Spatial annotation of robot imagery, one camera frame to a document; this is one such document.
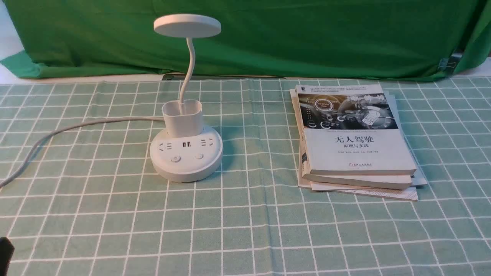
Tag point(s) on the white desk lamp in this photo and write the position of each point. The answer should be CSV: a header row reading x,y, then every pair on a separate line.
x,y
186,150

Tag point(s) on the bottom thin booklet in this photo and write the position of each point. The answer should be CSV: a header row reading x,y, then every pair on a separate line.
x,y
350,185

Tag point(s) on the green checked tablecloth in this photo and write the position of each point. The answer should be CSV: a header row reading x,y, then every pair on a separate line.
x,y
91,203

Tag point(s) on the metal binder clip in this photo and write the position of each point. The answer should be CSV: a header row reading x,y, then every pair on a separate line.
x,y
449,65

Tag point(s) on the top white book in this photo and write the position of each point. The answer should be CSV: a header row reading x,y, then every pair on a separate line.
x,y
356,142

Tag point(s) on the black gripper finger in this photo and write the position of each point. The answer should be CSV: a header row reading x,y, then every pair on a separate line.
x,y
6,252

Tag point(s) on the green backdrop cloth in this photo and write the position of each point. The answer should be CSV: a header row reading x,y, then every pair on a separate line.
x,y
369,39

